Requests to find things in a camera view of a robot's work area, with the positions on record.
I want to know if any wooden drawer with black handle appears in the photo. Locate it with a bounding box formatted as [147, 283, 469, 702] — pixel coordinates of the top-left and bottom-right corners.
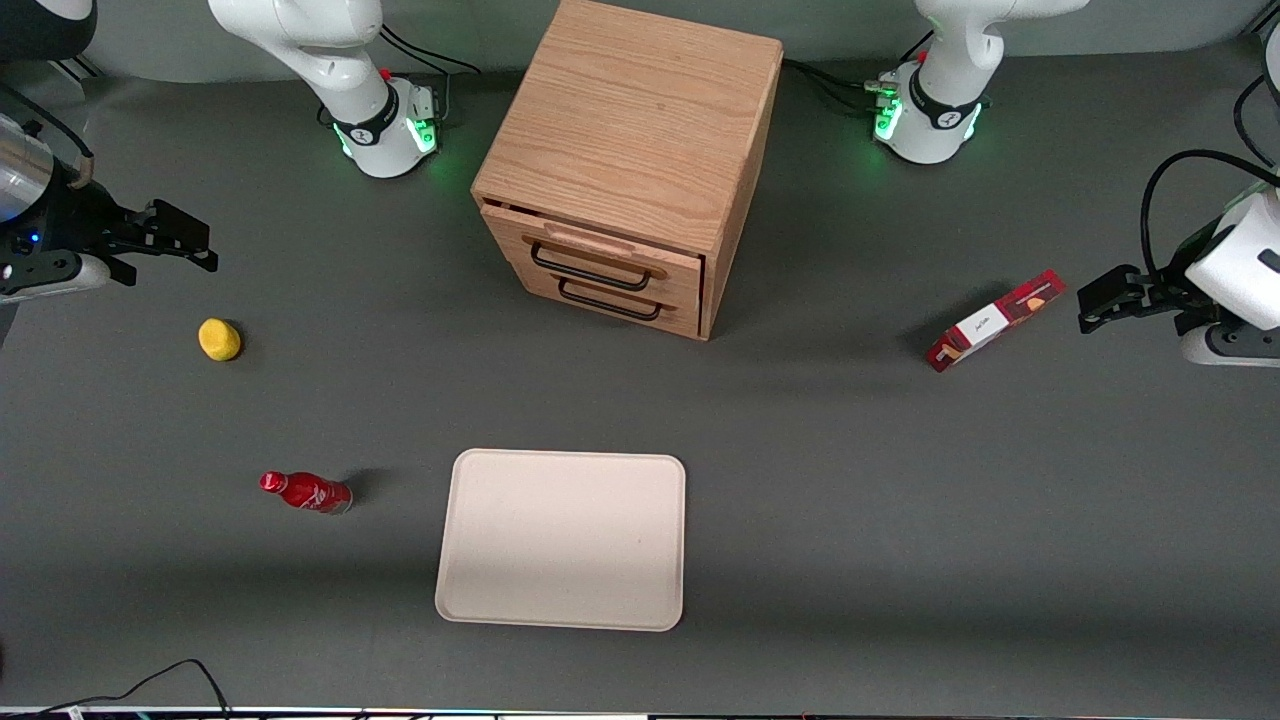
[508, 262, 704, 340]

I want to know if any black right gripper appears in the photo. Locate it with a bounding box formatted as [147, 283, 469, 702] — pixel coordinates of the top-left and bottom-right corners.
[38, 178, 220, 289]

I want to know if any red tartan cookie box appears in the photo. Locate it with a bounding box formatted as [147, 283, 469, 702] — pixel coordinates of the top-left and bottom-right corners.
[925, 269, 1067, 374]

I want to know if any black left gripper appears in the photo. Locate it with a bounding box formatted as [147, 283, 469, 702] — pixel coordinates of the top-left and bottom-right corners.
[1077, 260, 1219, 337]

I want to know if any yellow lemon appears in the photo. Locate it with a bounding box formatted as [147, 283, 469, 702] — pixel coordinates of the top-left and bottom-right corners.
[197, 318, 243, 363]

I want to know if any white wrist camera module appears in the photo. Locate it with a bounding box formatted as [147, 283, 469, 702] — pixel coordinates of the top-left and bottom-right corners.
[0, 235, 113, 303]
[1180, 322, 1280, 368]

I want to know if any beige plastic tray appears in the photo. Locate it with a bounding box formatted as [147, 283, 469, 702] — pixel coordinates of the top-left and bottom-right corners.
[435, 448, 687, 633]

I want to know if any wooden drawer with grip bar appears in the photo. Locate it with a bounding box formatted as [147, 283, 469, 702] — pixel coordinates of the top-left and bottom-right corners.
[483, 203, 705, 303]

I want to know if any red bottle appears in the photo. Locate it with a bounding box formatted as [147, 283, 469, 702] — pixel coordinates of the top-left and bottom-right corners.
[259, 470, 354, 516]

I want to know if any wooden drawer cabinet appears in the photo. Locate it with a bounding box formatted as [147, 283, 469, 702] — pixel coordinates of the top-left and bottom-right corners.
[470, 0, 784, 343]

